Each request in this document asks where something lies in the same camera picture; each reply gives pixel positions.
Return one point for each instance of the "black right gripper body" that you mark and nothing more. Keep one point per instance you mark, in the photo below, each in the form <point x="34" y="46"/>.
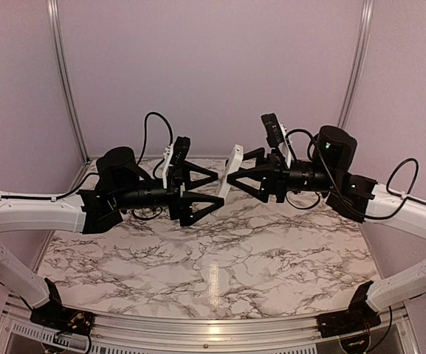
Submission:
<point x="281" y="179"/>

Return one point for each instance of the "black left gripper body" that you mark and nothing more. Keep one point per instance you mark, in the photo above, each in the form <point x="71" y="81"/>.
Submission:
<point x="173" y="193"/>

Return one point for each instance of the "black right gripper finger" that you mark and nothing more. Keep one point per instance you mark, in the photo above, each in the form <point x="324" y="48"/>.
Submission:
<point x="258" y="156"/>
<point x="252" y="181"/>

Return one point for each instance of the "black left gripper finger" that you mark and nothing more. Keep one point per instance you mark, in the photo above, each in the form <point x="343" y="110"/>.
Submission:
<point x="195" y="176"/>
<point x="195" y="206"/>

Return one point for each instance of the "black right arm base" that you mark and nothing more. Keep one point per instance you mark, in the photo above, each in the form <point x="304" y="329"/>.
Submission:
<point x="357" y="316"/>

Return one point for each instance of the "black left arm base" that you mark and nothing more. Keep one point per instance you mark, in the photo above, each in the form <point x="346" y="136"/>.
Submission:
<point x="55" y="315"/>

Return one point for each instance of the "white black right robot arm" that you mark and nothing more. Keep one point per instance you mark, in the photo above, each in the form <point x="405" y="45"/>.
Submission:
<point x="357" y="198"/>

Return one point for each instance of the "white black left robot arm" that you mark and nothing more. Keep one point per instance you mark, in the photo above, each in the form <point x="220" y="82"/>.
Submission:
<point x="122" y="186"/>

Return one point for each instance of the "aluminium right corner post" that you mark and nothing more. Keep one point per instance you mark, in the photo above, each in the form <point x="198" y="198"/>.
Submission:
<point x="360" y="51"/>

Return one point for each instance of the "aluminium corner post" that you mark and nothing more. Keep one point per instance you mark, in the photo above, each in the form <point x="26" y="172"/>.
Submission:
<point x="63" y="73"/>
<point x="360" y="51"/>

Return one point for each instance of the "aluminium left corner post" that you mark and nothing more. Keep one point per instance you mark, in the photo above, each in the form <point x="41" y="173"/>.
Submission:
<point x="63" y="73"/>

